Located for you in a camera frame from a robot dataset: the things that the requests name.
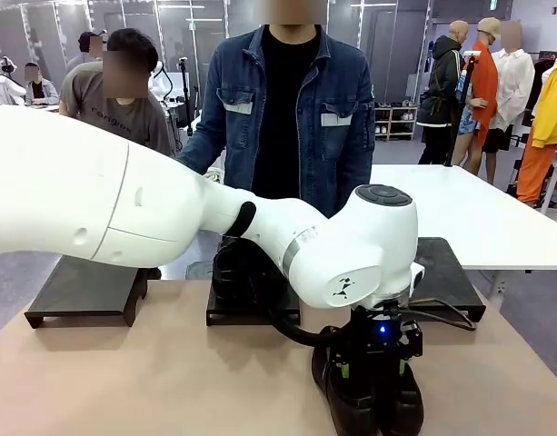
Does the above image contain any person in white shirt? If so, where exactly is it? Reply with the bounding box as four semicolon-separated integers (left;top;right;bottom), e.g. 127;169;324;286
480;21;537;185

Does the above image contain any man in grey jacket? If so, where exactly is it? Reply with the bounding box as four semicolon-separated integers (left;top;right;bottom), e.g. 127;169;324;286
65;30;108;70

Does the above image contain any black background tripod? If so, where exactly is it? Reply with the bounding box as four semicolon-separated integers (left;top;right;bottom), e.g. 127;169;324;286
177;56;198;138

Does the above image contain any thin black cable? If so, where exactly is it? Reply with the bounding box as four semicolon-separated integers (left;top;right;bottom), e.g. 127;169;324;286
407;298;478;332

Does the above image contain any mannequin in orange garment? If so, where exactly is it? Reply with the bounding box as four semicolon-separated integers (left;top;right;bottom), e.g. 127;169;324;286
450;17;502;183

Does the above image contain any man in grey t-shirt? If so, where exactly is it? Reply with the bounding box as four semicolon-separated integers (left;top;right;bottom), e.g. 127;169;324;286
58;27;177;158

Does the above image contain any seated person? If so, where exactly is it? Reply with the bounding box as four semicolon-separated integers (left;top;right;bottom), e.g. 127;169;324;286
23;62;61;107

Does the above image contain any mannequin in dark jacket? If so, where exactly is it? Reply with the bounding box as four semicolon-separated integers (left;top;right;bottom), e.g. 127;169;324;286
415;19;472;166

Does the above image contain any person in denim jacket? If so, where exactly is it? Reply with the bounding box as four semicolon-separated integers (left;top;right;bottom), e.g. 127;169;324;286
174;22;376;220

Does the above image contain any white table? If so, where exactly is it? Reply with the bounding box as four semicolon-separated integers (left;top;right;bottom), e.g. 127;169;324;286
370;163;557;273

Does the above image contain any mannequin in yellow jacket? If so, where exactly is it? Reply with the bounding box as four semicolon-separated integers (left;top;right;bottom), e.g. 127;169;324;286
515;53;557;206

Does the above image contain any black shoe stand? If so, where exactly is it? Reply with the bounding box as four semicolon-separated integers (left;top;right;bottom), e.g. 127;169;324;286
405;236;488;322
205;271;302;328
24;254;149;330

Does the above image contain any thick black gripper cable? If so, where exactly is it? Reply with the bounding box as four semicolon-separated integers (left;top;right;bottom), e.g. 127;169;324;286
267;312;334;350

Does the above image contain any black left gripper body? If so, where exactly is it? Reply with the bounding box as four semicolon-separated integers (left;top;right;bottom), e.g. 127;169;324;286
331;302;405;365

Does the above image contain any person's right forearm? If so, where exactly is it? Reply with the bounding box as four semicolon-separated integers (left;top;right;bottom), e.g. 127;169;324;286
174;129;225;177

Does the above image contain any white shoe rack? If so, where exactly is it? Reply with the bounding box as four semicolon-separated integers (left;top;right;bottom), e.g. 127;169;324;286
373;101;419;143

